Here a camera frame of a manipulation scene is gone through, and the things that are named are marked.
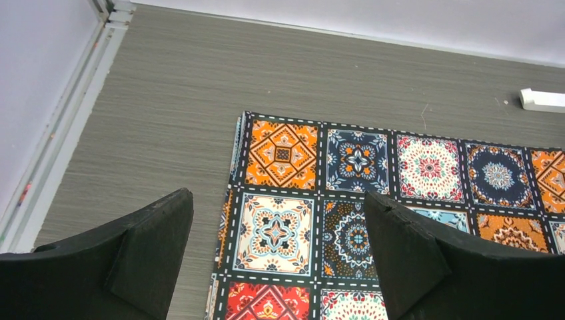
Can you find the white and grey clothes rack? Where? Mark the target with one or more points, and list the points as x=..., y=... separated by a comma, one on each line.
x=542, y=101

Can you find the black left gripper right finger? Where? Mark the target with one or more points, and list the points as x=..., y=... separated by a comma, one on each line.
x=428, y=270

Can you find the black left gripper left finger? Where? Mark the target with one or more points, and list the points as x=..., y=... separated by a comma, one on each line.
x=124, y=269

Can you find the colourful patterned placemat cloth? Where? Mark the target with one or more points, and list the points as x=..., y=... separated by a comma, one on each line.
x=292, y=241

